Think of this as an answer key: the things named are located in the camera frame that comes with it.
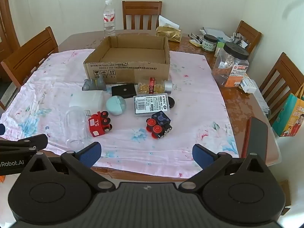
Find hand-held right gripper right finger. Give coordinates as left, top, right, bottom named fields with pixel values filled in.
left=180, top=143, right=272, bottom=192

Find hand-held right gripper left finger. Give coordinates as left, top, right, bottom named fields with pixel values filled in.
left=18, top=142, right=115, bottom=192

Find clear jar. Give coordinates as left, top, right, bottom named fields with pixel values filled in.
left=65, top=106, right=89, bottom=149

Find red toy train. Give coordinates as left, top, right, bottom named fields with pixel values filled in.
left=88, top=111, right=113, bottom=137

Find black toy car red wheels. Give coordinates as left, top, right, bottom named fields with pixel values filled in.
left=145, top=111, right=172, bottom=140

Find teal round case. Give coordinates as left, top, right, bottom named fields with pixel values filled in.
left=106, top=95, right=127, bottom=116

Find white plastic container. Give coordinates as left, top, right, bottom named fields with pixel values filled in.
left=69, top=90, right=105, bottom=111

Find case with barcode label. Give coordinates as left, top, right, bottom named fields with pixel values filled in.
left=133, top=94, right=172, bottom=117

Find cardboard box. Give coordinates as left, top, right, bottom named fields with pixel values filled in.
left=83, top=36, right=171, bottom=85

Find pink floral cloth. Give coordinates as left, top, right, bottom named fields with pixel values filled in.
left=0, top=49, right=239, bottom=178

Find phone in red case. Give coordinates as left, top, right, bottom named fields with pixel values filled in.
left=241, top=116, right=268, bottom=159

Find grey elephant toy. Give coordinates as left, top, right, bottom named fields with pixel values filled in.
left=82, top=74, right=107, bottom=91

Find black rectangular case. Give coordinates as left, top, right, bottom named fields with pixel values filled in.
left=112, top=84, right=137, bottom=99

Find wooden slat-back chair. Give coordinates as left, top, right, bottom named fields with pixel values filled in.
left=1, top=27, right=59, bottom=89
left=236, top=20, right=262, bottom=54
left=122, top=1, right=163, bottom=30
left=259, top=52, right=304, bottom=126

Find white medicine box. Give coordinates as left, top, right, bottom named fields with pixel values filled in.
left=239, top=77, right=258, bottom=93

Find capsule bottle with silver cap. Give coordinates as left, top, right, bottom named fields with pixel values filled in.
left=138, top=77, right=173, bottom=95

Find brown cardboard piece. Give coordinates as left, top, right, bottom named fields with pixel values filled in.
left=279, top=179, right=291, bottom=207

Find colourful shopping bag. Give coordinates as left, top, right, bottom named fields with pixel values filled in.
left=272, top=83, right=304, bottom=137

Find large jar with black lid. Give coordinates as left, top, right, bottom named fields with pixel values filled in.
left=211, top=42, right=250, bottom=87

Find green lid container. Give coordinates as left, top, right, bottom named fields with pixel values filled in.
left=214, top=42, right=226, bottom=58

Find small jar with black lid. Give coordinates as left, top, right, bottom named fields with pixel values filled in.
left=201, top=34, right=218, bottom=52

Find pile of pens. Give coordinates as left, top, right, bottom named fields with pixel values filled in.
left=188, top=33, right=205, bottom=44

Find cluttered pen holder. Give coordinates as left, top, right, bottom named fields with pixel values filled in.
left=231, top=32, right=249, bottom=48

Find stack of white papers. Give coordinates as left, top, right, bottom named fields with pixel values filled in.
left=199, top=27, right=234, bottom=42

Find gold tissue pack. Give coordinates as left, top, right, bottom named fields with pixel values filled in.
left=155, top=15, right=182, bottom=43

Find clear plastic water bottle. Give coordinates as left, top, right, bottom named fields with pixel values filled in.
left=103, top=0, right=116, bottom=37

